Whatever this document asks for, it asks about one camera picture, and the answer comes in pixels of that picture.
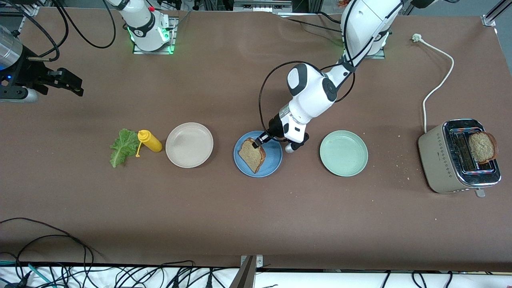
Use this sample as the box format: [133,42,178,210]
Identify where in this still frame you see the brown bread slice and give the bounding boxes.
[238,138,266,174]
[468,132,498,164]

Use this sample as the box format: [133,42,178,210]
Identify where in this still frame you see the green lettuce leaf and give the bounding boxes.
[110,128,140,168]

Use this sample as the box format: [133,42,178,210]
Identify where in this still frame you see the yellow squeeze bottle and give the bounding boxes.
[135,130,163,158]

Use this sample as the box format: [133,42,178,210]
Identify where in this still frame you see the blue round plate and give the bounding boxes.
[234,131,283,178]

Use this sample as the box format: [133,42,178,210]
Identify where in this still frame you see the beige round plate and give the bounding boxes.
[165,122,214,168]

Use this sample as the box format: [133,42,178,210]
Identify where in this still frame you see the pale green round plate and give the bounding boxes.
[319,130,369,177]

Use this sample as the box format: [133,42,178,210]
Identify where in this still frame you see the aluminium profile corner piece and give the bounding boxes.
[0,4,40,16]

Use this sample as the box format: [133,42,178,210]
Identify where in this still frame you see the brown table cover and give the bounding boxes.
[0,7,512,272]

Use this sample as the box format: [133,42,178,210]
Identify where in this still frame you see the dark aluminium strut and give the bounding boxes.
[229,256,256,288]

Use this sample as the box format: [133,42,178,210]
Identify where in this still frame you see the beige two-slot toaster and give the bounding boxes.
[418,119,502,198]

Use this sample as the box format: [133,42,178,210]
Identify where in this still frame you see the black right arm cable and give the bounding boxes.
[0,0,116,62]

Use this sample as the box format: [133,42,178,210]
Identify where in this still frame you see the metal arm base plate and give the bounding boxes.
[343,44,386,60]
[132,17,177,55]

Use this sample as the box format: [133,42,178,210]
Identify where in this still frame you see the black cable to arm base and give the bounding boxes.
[280,11,344,34]

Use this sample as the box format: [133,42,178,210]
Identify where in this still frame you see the small silver metal bracket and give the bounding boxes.
[240,255,264,268]

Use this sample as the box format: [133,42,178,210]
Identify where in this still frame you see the silver aluminium frame bar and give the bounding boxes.
[233,0,292,12]

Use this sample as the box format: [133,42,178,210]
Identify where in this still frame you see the long looped black cable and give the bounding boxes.
[0,218,105,288]

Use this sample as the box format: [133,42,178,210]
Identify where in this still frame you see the tangled black cable bundle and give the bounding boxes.
[0,259,280,288]

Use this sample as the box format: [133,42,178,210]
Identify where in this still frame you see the white toaster power cable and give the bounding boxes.
[412,34,455,133]

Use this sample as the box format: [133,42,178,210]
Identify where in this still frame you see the thin black hanging cables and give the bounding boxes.
[382,270,454,288]

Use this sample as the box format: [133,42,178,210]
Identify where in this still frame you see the teal cable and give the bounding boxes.
[0,260,56,288]

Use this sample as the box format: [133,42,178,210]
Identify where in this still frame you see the slanted aluminium profile with bracket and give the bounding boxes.
[481,0,512,27]

